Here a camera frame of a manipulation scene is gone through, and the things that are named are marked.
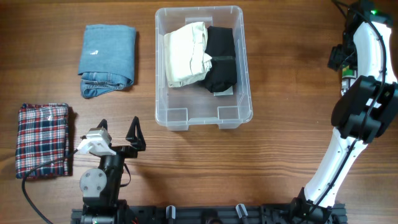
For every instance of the folded blue denim jeans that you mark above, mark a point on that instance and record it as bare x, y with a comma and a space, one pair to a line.
107, 61

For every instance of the clear plastic storage bin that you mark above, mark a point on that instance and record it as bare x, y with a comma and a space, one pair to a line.
179, 108

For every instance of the white printed t-shirt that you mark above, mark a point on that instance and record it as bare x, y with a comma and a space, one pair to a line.
349, 76

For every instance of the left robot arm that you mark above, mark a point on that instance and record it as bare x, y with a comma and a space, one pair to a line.
100, 186

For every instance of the white label in bin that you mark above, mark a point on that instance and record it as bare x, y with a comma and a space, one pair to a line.
227, 92

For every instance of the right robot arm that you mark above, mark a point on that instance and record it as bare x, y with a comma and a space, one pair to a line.
367, 106

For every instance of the folded red plaid shirt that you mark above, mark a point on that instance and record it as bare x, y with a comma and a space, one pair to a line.
42, 136

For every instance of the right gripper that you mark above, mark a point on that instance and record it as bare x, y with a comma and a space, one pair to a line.
335, 56

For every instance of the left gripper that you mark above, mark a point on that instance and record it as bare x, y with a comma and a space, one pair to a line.
137, 142

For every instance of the cream cloth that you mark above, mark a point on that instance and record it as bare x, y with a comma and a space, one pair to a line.
186, 61

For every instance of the black garment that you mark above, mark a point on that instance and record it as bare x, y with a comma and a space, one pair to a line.
220, 46

